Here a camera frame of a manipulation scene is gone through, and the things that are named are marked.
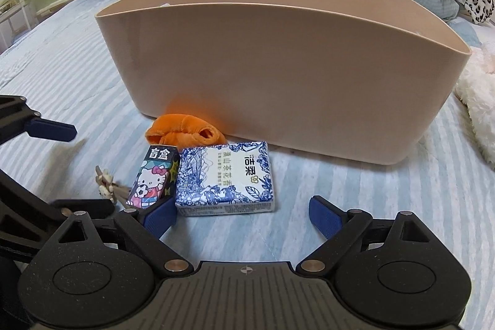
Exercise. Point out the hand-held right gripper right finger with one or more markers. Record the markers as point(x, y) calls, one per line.
point(324, 216)

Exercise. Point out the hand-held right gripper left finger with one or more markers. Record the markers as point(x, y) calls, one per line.
point(159, 216)

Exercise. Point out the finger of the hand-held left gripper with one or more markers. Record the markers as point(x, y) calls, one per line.
point(54, 131)
point(34, 206)

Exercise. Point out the black cartoon cat box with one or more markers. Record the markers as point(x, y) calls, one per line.
point(151, 175)

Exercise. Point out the blue white tissue pack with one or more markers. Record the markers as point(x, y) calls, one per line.
point(224, 179)

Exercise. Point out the beige plastic storage basket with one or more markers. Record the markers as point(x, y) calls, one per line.
point(270, 82)

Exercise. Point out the light blue striped bedsheet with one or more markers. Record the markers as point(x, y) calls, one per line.
point(77, 82)

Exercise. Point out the small beige bear charm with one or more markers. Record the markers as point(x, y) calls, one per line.
point(108, 185)

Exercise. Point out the orange plush cloth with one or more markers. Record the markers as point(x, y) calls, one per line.
point(174, 129)

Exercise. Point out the white metal rack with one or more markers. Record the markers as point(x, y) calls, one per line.
point(13, 20)

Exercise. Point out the white plush toy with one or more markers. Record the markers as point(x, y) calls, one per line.
point(479, 102)

